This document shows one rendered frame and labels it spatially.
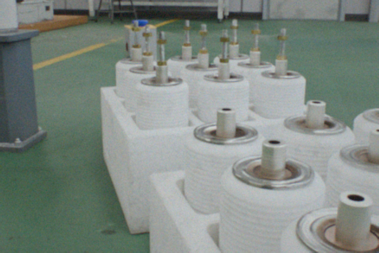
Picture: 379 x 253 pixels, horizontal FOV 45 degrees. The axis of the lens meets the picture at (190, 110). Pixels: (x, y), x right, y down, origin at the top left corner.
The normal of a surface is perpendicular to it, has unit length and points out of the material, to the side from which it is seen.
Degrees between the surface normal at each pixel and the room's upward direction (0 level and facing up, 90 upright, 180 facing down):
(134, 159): 90
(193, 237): 0
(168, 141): 90
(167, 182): 0
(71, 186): 0
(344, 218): 90
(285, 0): 90
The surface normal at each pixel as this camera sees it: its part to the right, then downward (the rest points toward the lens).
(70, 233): 0.00, -0.96
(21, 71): 0.98, 0.05
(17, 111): 0.57, 0.22
